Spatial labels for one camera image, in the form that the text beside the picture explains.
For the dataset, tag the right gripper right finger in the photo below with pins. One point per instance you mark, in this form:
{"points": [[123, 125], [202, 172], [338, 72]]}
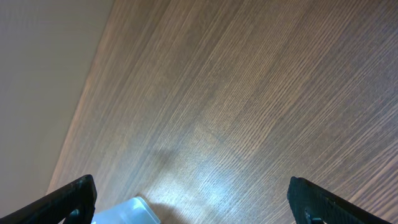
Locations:
{"points": [[310, 203]]}

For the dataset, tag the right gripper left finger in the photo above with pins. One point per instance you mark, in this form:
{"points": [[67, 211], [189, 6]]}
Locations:
{"points": [[72, 203]]}

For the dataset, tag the clear plastic storage container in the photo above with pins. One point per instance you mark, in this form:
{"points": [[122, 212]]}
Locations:
{"points": [[132, 211]]}

